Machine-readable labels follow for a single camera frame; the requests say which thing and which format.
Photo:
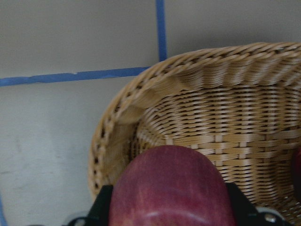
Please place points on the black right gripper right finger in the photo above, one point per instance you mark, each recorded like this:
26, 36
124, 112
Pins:
244, 212

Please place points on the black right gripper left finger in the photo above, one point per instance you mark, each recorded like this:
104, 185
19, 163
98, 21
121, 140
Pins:
99, 212

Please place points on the dark red apple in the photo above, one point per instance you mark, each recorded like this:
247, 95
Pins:
296, 173

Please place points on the wicker basket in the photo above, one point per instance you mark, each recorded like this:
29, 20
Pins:
240, 106

